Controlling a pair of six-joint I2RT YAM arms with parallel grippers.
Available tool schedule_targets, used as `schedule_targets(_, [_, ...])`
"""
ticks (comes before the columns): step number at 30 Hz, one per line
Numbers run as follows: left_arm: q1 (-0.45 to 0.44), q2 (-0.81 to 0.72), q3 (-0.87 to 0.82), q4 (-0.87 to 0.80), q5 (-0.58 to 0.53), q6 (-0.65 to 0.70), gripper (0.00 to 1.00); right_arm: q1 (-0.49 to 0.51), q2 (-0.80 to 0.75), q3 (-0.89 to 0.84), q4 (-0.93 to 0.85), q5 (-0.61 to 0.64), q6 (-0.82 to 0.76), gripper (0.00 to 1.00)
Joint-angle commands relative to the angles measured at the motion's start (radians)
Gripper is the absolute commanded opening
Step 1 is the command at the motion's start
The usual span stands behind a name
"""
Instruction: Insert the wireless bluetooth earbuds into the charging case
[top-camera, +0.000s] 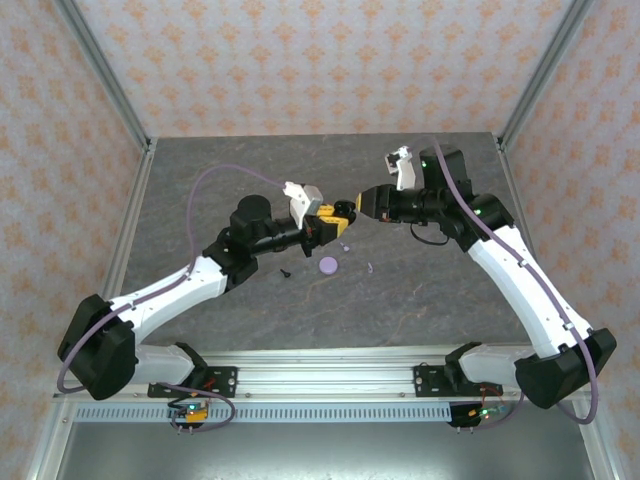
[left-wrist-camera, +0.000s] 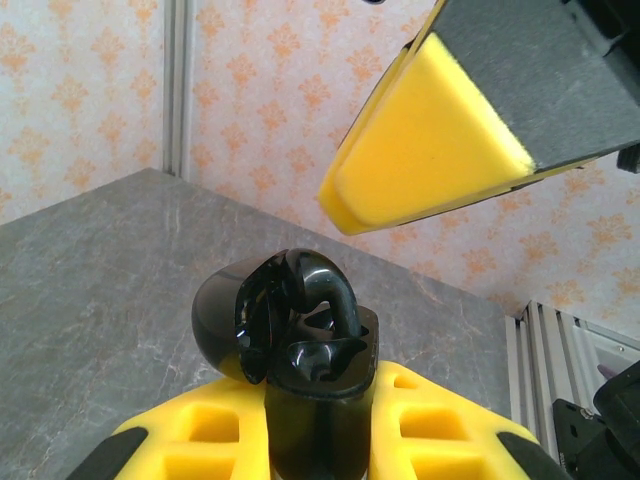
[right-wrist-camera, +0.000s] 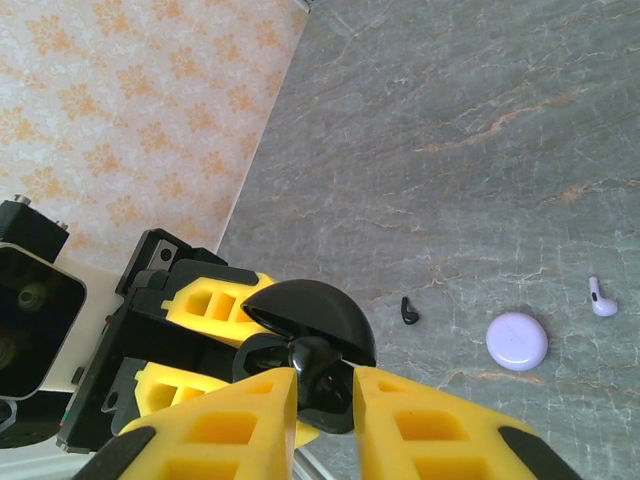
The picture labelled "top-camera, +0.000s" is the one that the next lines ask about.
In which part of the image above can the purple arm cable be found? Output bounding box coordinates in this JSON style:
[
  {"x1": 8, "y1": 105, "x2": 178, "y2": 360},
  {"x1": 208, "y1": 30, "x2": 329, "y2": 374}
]
[
  {"x1": 427, "y1": 138, "x2": 601, "y2": 432},
  {"x1": 56, "y1": 164, "x2": 291, "y2": 434}
]

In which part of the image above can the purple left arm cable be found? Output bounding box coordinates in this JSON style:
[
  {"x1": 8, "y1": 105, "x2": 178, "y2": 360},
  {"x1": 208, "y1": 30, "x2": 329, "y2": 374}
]
[{"x1": 56, "y1": 164, "x2": 291, "y2": 434}]

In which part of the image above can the slotted grey cable tray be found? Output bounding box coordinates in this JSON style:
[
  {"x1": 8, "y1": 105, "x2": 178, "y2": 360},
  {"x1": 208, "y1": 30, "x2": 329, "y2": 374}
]
[{"x1": 74, "y1": 403, "x2": 507, "y2": 423}]

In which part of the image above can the grey metal base panel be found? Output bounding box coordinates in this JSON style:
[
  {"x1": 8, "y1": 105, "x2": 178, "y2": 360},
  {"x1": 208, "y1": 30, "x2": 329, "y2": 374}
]
[{"x1": 54, "y1": 422, "x2": 601, "y2": 480}]

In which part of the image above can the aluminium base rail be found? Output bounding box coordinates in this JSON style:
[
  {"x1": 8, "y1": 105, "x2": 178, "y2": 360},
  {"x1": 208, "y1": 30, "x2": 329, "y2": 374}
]
[{"x1": 52, "y1": 348, "x2": 600, "y2": 402}]

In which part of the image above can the aluminium frame post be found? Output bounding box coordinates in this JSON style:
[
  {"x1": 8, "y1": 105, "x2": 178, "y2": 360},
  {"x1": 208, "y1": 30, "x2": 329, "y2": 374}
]
[
  {"x1": 52, "y1": 0, "x2": 154, "y2": 151},
  {"x1": 498, "y1": 0, "x2": 601, "y2": 149}
]

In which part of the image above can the aluminium table side rail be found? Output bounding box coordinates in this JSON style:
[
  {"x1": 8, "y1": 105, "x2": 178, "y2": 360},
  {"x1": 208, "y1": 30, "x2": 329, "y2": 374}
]
[
  {"x1": 99, "y1": 138, "x2": 159, "y2": 301},
  {"x1": 494, "y1": 133, "x2": 539, "y2": 261}
]

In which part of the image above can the aluminium lower frame rail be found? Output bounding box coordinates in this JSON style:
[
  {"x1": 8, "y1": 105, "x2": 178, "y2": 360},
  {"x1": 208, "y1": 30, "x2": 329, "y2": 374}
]
[
  {"x1": 574, "y1": 399, "x2": 626, "y2": 480},
  {"x1": 24, "y1": 399, "x2": 76, "y2": 480}
]

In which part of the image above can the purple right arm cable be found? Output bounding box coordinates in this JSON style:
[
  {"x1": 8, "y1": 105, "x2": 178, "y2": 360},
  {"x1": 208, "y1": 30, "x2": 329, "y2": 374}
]
[{"x1": 427, "y1": 138, "x2": 601, "y2": 432}]

